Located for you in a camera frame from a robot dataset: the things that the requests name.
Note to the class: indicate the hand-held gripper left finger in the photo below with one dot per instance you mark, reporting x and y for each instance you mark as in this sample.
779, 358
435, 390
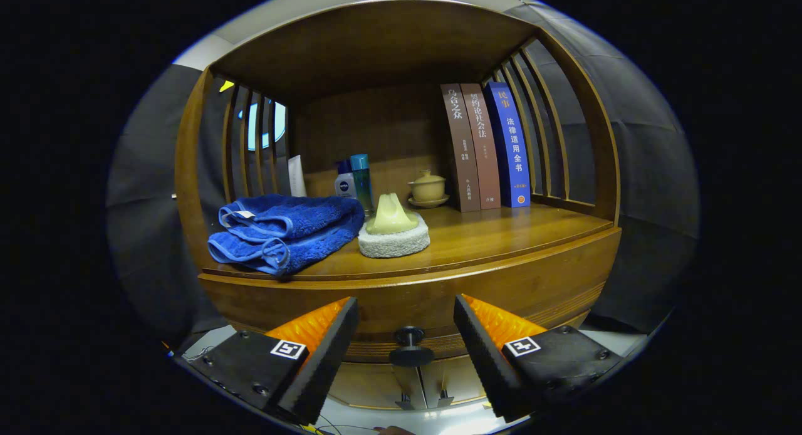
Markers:
319, 366

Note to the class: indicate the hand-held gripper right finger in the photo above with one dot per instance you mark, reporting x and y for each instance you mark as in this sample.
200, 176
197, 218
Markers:
485, 360

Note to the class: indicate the wooden cabinet door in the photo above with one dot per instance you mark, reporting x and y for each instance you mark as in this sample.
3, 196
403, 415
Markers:
454, 378
369, 385

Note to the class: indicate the wooden countertop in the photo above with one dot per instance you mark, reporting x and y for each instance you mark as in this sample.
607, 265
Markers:
501, 234

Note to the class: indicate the blue towel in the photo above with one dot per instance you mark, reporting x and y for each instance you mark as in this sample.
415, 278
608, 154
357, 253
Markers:
294, 228

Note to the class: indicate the beige lidded tea cup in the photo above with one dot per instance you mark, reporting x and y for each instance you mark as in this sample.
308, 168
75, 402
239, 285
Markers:
428, 187

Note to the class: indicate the white lotion bottle blue cap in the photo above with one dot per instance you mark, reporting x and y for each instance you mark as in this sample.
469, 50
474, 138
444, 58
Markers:
345, 185

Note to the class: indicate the white tube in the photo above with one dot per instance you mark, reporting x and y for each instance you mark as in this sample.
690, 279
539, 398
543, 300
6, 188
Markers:
297, 178

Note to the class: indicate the teal clear bottle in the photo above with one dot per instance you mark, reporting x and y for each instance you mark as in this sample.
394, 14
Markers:
361, 178

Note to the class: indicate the reddish brown book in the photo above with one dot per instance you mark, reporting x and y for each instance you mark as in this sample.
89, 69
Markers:
482, 153

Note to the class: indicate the blue book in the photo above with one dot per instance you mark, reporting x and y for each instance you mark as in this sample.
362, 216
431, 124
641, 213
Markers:
510, 153

